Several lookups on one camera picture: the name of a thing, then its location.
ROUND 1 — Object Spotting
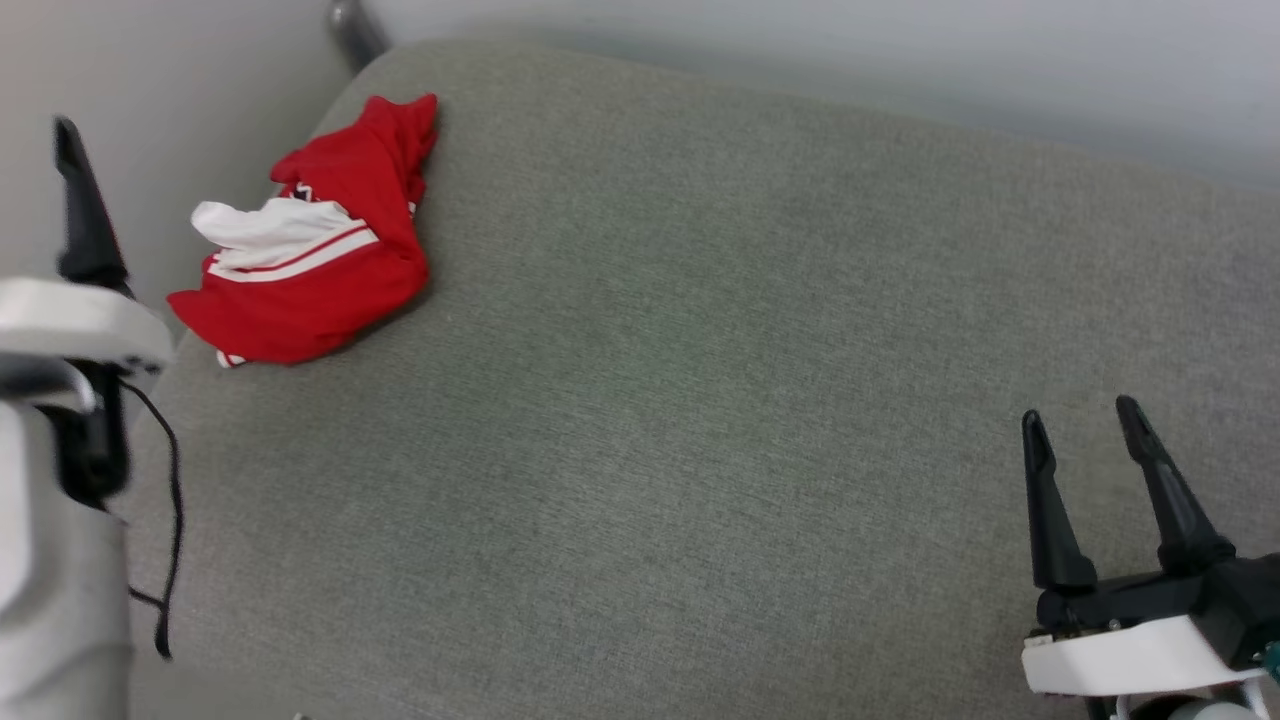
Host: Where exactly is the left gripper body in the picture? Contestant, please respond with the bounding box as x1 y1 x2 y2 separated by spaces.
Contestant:
0 278 177 411

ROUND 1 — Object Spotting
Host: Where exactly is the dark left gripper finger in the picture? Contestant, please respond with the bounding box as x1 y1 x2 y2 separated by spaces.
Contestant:
53 115 134 298

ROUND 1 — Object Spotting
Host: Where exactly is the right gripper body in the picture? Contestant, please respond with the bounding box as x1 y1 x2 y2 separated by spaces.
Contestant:
1020 553 1280 697

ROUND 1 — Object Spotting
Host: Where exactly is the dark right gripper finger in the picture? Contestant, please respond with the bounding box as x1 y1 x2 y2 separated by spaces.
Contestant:
1115 395 1237 577
1021 409 1099 592

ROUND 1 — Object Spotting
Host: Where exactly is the red and white garment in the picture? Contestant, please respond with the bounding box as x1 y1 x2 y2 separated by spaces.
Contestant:
166 93 441 369

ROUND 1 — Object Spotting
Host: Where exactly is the grey metal pole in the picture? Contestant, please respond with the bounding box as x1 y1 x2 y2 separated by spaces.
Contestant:
327 0 393 73

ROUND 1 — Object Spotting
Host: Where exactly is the grey fabric sofa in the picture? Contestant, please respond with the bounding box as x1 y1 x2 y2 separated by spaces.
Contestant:
120 38 1280 720

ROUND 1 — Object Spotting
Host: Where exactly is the thin black cable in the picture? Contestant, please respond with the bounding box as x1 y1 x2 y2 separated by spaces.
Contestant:
118 375 187 661

